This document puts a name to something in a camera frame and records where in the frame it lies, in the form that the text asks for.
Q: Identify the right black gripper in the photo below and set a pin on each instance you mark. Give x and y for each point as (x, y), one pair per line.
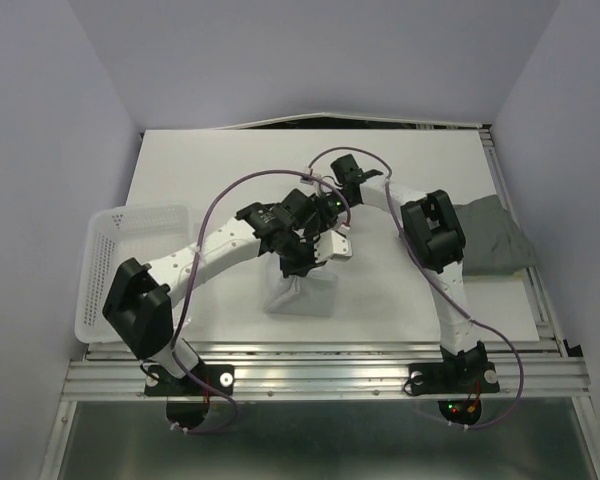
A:
(324, 219)

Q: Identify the white plastic laundry basket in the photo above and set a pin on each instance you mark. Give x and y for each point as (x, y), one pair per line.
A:
(145, 232)

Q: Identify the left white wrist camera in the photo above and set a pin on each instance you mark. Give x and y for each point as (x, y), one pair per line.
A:
(332, 246)

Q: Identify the white skirt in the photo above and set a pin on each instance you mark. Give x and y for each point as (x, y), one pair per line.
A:
(312, 296)

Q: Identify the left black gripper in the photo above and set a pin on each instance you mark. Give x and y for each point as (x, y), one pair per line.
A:
(308, 263)

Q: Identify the aluminium frame rail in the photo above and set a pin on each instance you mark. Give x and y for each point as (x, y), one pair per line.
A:
(324, 372)

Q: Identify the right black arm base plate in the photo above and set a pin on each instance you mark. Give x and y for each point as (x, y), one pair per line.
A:
(442, 378)

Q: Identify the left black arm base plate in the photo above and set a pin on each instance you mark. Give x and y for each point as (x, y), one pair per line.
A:
(159, 383)

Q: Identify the grey skirt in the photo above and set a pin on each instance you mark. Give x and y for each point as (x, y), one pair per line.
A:
(495, 244)

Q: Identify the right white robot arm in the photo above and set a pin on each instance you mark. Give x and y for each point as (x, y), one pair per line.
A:
(434, 240)

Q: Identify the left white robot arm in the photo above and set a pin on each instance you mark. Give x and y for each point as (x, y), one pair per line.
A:
(303, 231)

